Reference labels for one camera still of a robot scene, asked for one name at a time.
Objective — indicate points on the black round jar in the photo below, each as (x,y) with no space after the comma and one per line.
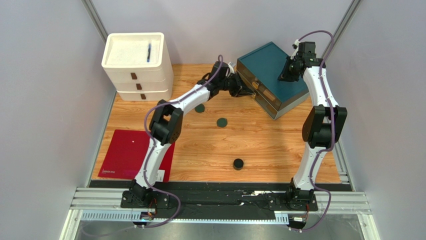
(238,164)

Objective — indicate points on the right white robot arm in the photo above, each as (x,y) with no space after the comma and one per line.
(323,126)

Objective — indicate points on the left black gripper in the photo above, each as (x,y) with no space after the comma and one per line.
(238,88)

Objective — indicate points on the blue pen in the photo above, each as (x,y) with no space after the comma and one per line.
(149,52)

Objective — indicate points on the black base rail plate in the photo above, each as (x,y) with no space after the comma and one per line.
(217,200)

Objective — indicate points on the white three-drawer organizer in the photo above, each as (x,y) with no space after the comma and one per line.
(125,63)

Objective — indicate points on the dark green round puff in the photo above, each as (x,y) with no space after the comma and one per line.
(200,108)

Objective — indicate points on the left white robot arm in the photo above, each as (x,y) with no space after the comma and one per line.
(165,127)

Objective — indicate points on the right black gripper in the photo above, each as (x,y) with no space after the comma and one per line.
(286,71)

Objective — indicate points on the red mat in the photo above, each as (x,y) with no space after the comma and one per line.
(125,154)

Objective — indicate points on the teal drawer organizer box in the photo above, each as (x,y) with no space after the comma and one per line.
(291,94)

